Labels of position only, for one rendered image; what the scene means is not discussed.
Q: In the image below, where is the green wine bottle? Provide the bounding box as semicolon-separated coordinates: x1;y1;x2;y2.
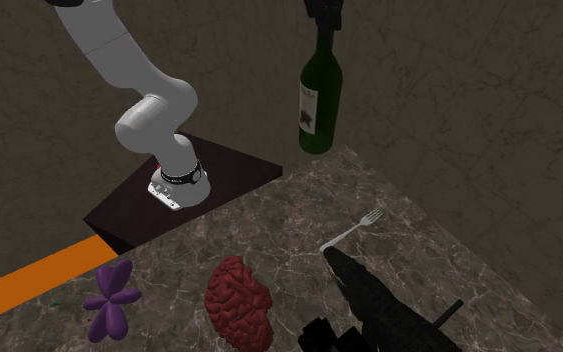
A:
297;22;345;156

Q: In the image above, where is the dark robot stand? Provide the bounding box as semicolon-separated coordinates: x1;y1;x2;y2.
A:
82;131;284;256

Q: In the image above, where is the silver fork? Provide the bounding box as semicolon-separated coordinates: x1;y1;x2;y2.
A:
318;207;385;254

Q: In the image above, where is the black long textured object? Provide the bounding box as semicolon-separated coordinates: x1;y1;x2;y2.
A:
322;246;466;352

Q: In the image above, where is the red brain model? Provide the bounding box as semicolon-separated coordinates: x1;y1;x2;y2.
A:
203;255;275;352

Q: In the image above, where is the black blocky object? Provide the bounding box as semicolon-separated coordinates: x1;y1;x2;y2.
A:
296;316;376;352

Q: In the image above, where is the purple balloon flower toy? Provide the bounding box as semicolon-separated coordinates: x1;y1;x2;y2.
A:
82;258;143;344

